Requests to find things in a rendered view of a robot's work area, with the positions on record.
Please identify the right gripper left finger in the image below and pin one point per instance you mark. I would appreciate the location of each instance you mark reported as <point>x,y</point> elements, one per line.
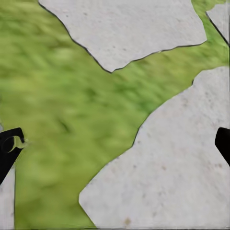
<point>11,144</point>

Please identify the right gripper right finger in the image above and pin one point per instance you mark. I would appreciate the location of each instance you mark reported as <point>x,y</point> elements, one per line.
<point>222,141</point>

